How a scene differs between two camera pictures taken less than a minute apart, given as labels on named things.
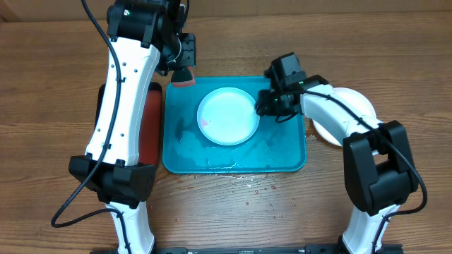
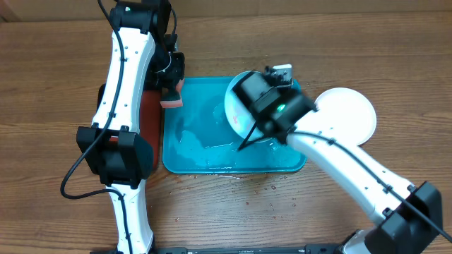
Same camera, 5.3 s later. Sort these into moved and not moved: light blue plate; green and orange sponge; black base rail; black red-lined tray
Moved: green and orange sponge; light blue plate
Not moved: black red-lined tray; black base rail
